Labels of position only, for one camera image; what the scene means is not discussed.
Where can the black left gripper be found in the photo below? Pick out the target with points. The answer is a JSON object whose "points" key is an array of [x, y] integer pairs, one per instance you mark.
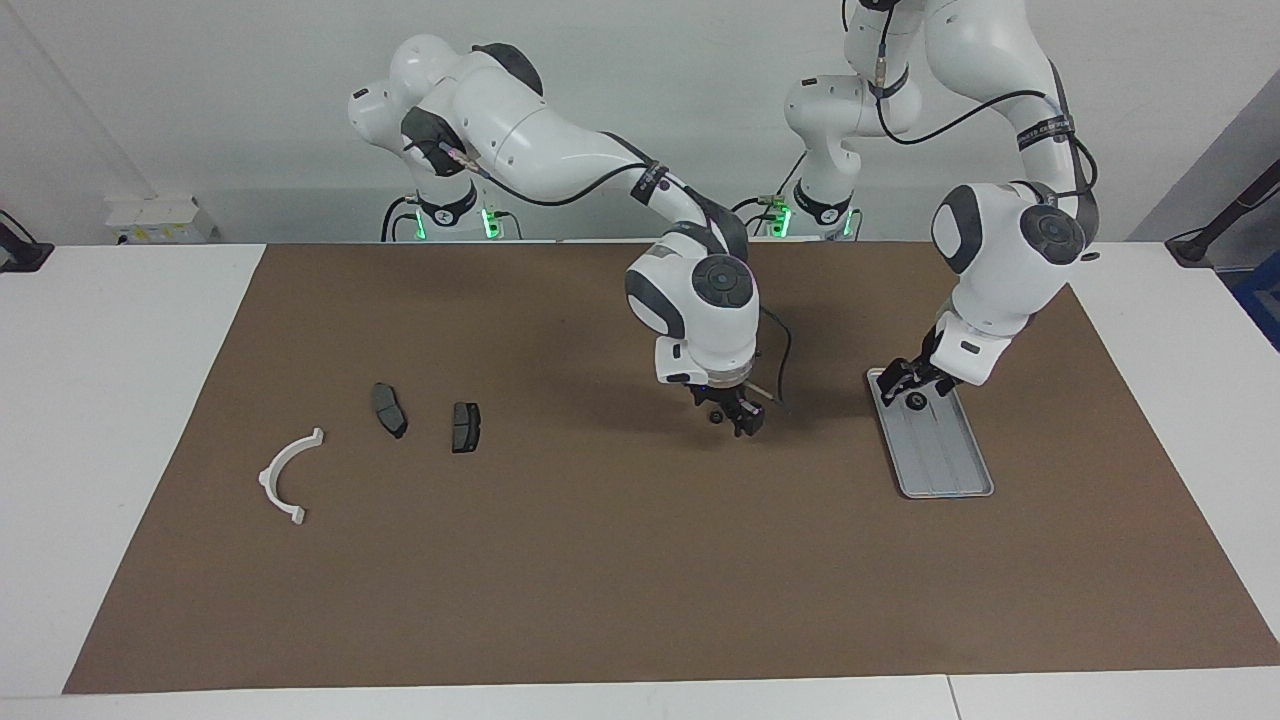
{"points": [[928, 365]]}

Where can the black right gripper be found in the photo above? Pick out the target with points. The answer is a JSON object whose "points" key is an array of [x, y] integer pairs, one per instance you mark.
{"points": [[730, 392]]}

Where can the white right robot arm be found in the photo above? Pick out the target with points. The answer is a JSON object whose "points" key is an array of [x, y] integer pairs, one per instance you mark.
{"points": [[540, 130]]}

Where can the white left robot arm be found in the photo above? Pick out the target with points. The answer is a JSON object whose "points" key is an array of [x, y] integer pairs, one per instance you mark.
{"points": [[1000, 270]]}

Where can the silver metal tray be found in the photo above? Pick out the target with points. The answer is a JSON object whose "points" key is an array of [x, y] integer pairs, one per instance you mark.
{"points": [[940, 450]]}

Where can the brown table mat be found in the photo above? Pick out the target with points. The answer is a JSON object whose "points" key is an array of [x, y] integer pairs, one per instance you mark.
{"points": [[600, 580]]}

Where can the grey rectangular brake pad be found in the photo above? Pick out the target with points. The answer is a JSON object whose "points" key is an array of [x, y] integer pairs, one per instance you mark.
{"points": [[466, 428]]}

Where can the grey brake pad with tab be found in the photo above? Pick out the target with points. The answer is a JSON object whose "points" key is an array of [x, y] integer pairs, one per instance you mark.
{"points": [[388, 410]]}

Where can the blue crate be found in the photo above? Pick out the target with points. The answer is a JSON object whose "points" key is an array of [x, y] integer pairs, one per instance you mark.
{"points": [[1262, 305]]}

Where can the white power strip box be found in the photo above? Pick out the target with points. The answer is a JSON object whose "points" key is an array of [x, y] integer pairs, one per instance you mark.
{"points": [[150, 218]]}

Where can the black table clamp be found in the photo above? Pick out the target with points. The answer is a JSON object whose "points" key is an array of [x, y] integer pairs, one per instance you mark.
{"points": [[20, 250]]}

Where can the white curved plastic bracket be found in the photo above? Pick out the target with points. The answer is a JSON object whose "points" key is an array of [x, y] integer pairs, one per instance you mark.
{"points": [[272, 487]]}

